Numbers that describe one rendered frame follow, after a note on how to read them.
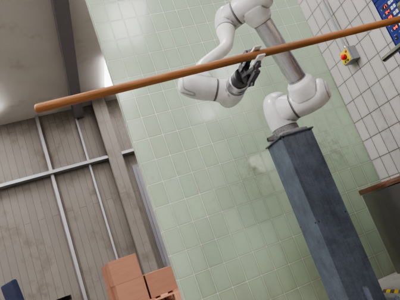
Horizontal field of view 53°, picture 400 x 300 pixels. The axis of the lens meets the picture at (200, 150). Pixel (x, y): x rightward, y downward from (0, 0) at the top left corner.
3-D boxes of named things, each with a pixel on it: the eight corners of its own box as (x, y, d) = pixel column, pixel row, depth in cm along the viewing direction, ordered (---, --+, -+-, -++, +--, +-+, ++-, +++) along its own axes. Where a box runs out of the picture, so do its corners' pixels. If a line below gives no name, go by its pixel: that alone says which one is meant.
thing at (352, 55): (352, 64, 286) (346, 52, 288) (361, 57, 276) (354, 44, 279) (343, 66, 283) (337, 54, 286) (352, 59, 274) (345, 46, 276)
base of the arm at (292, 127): (263, 147, 240) (259, 139, 241) (294, 138, 247) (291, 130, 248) (275, 137, 223) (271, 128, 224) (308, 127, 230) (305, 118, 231)
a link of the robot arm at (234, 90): (249, 93, 176) (253, 87, 170) (230, 97, 173) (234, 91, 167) (241, 74, 178) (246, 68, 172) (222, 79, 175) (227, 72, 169)
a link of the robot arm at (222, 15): (209, 27, 210) (231, 12, 203) (208, 8, 221) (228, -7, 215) (224, 44, 218) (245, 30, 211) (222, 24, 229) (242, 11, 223)
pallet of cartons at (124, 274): (168, 296, 714) (153, 250, 733) (184, 299, 586) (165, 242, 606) (113, 318, 683) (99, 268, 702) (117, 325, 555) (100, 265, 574)
